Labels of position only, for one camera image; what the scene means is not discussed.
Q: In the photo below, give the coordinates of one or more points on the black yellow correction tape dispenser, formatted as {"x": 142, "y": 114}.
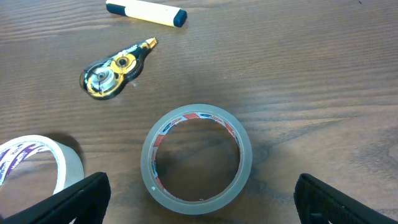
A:
{"x": 106, "y": 78}

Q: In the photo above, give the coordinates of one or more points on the white tape roll purple print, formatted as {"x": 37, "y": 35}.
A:
{"x": 69, "y": 166}

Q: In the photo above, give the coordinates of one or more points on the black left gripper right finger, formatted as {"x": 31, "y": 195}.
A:
{"x": 319, "y": 203}

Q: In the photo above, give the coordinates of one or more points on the clear brown packing tape roll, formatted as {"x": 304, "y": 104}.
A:
{"x": 154, "y": 139}

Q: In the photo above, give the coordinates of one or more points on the yellow highlighter marker black cap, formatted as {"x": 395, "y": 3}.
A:
{"x": 148, "y": 11}

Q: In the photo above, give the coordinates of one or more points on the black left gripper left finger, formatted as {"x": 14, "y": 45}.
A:
{"x": 83, "y": 202}

